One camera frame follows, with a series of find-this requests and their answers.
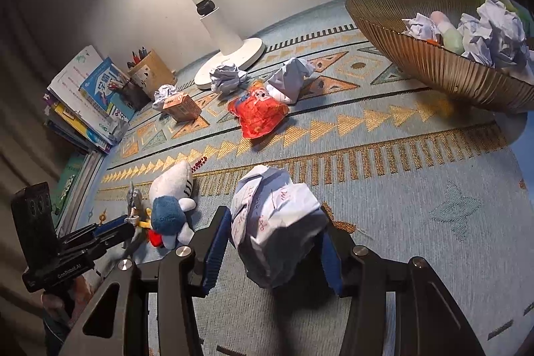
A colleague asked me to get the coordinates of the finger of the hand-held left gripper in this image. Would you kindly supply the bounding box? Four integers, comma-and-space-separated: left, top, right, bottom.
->
97, 223, 138, 255
92, 214, 131, 239

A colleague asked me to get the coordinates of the light green plush toy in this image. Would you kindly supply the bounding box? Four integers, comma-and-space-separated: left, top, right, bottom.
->
442, 26, 466, 55

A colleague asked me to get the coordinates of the red snack packet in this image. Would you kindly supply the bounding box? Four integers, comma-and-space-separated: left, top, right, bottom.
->
229, 83, 290, 140

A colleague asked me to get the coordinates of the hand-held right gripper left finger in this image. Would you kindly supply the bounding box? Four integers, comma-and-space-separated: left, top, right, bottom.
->
58, 206, 233, 356

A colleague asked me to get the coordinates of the black mesh pen holder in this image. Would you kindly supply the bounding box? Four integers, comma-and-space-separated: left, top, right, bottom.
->
119, 78, 152, 110

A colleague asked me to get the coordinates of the brown ribbed bowl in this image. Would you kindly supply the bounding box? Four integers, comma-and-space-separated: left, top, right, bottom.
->
345, 0, 534, 115

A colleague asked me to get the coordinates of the beige cloth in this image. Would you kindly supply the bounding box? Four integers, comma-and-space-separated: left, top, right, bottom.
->
0, 0, 59, 356

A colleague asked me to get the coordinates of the crumpled silver packet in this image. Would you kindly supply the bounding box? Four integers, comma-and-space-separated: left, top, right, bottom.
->
104, 116, 130, 144

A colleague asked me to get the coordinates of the row of books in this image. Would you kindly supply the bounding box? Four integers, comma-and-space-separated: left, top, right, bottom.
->
44, 45, 138, 156

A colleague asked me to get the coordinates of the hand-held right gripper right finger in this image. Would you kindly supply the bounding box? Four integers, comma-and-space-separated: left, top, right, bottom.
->
315, 203, 487, 356

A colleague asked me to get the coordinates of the white desk lamp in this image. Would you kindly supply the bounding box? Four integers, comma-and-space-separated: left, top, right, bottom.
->
58, 0, 264, 90

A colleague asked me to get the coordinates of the blue patterned woven mat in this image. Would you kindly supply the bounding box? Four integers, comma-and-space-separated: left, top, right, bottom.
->
54, 0, 534, 356

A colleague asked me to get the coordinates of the green cover book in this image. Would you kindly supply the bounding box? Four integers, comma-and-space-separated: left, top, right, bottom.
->
52, 151, 90, 215

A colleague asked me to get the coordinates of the pink plush toy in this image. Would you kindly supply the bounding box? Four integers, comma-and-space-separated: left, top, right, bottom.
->
430, 11, 454, 28

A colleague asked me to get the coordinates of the small grey figurine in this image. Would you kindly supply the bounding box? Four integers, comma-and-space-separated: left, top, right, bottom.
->
126, 181, 143, 225

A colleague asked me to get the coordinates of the small brown carton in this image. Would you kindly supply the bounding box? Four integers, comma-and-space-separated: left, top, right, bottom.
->
162, 93, 203, 122

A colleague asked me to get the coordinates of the bamboo pen holder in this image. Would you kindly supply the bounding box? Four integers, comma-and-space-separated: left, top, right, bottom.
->
127, 49, 176, 90

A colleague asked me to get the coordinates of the person's left hand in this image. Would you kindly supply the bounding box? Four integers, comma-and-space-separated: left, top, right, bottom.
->
41, 276, 96, 331

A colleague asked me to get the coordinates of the white paper ball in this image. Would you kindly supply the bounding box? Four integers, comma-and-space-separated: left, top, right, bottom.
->
402, 14, 440, 42
267, 58, 316, 105
230, 164, 328, 289
457, 0, 530, 69
210, 64, 248, 95
153, 84, 178, 111

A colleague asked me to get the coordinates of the white and blue plush toy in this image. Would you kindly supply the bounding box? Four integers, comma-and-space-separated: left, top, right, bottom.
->
148, 161, 198, 249

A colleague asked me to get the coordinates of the bundle of black red pens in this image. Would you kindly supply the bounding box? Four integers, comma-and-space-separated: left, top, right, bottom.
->
129, 43, 151, 63

